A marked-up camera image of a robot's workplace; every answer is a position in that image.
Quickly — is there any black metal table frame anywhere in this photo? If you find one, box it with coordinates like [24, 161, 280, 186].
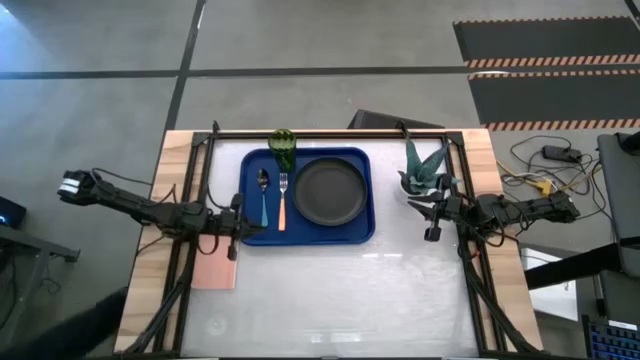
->
[122, 119, 539, 357]

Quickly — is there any dark round plate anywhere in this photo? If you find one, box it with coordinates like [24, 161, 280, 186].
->
[292, 156, 369, 228]

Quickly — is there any black electronic device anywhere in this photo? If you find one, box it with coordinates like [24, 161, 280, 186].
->
[0, 195, 28, 231]

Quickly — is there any grey side desk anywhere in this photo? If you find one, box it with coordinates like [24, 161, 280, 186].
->
[597, 130, 640, 279]

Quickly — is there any potted plant in white pot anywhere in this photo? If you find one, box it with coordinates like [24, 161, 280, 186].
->
[397, 136, 462, 198]

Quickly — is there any blue plastic tray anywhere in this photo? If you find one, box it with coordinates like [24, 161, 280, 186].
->
[238, 146, 377, 247]

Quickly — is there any black orange-striped floor mat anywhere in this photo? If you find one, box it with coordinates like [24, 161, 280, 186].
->
[452, 16, 640, 70]
[467, 69, 640, 132]

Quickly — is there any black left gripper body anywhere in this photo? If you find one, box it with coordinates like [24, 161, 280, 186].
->
[215, 208, 267, 247]

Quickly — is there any black floor cable tangle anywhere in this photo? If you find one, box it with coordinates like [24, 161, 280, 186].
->
[497, 133, 619, 226]

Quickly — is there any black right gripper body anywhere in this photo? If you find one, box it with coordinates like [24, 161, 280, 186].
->
[406, 191, 474, 229]

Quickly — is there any white box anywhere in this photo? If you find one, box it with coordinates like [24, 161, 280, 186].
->
[519, 247, 580, 322]

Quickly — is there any pink rectangular mat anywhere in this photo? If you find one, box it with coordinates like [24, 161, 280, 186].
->
[191, 234, 240, 291]

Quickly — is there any spoon with teal handle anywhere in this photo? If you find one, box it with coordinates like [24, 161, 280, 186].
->
[256, 167, 272, 228]

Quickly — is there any green glass cup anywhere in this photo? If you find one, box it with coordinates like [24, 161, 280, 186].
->
[266, 127, 298, 174]

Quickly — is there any black power adapter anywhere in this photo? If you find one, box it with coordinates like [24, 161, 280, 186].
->
[541, 144, 584, 164]

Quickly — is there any backlit keyboard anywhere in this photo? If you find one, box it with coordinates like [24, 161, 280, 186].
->
[582, 314, 640, 360]

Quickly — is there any black metal beam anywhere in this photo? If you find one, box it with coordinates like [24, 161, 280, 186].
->
[523, 243, 624, 290]

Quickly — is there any fork with orange handle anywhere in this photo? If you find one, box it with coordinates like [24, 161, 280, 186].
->
[277, 171, 290, 233]

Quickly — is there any grey metal side table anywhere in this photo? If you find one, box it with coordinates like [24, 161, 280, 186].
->
[0, 224, 81, 351]

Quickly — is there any black chair back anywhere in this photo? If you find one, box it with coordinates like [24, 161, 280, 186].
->
[347, 108, 445, 132]

